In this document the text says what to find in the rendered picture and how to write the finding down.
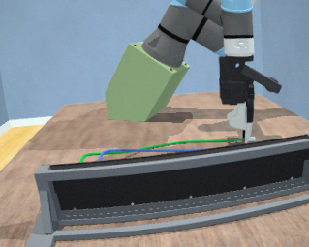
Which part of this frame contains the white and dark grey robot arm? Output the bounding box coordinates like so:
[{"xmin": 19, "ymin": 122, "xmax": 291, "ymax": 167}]
[{"xmin": 141, "ymin": 0, "xmax": 282, "ymax": 93}]

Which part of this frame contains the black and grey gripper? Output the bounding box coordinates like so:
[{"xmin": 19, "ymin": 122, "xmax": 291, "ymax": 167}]
[{"xmin": 219, "ymin": 55, "xmax": 255, "ymax": 143}]

